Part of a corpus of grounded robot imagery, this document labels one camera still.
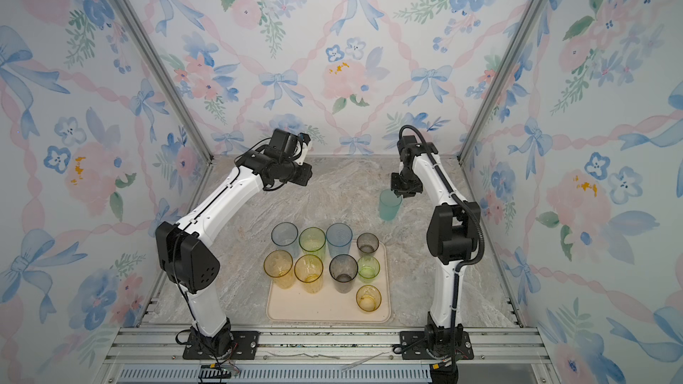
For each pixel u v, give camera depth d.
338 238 0.87
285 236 0.83
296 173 0.73
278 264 0.85
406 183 0.81
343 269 0.85
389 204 0.94
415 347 0.72
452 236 0.54
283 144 0.64
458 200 0.55
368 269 0.86
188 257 0.46
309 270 0.82
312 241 0.86
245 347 0.74
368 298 0.82
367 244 0.92
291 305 0.82
